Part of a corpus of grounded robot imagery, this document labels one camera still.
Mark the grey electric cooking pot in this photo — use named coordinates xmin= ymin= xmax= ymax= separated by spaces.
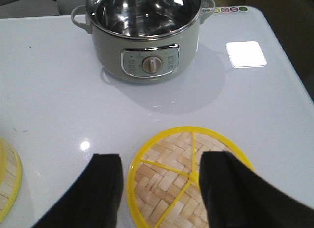
xmin=71 ymin=0 xmax=215 ymax=83

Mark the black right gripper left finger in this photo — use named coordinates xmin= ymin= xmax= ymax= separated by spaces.
xmin=34 ymin=154 xmax=123 ymax=228

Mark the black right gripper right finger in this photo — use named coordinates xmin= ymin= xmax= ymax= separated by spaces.
xmin=199 ymin=151 xmax=314 ymax=228

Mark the yellow bamboo steamer lid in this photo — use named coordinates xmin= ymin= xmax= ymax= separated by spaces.
xmin=126 ymin=126 xmax=251 ymax=228

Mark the bamboo steamer basket yellow rim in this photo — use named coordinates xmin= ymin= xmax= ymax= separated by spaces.
xmin=0 ymin=138 xmax=23 ymax=223

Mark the colourful sticker strip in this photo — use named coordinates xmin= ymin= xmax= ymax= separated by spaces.
xmin=213 ymin=6 xmax=249 ymax=14

